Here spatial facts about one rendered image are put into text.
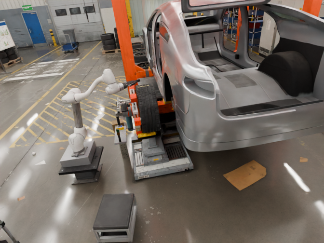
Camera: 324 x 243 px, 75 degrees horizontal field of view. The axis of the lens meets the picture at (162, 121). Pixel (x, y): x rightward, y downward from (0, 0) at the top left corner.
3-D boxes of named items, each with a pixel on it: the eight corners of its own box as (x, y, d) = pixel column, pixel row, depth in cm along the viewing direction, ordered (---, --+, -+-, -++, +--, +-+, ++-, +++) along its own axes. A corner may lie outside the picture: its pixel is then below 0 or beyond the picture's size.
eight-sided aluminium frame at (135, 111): (142, 137, 276) (136, 100, 249) (137, 138, 276) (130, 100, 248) (139, 117, 323) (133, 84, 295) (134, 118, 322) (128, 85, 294)
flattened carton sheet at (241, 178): (270, 173, 278) (270, 171, 277) (239, 191, 258) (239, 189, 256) (252, 160, 302) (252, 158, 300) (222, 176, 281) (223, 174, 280)
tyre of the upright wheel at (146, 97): (155, 120, 331) (162, 139, 271) (141, 122, 329) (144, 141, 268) (150, 78, 306) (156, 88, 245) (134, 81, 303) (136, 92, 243)
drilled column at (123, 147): (128, 157, 333) (124, 135, 312) (122, 158, 332) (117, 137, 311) (128, 153, 342) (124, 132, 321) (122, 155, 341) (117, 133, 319)
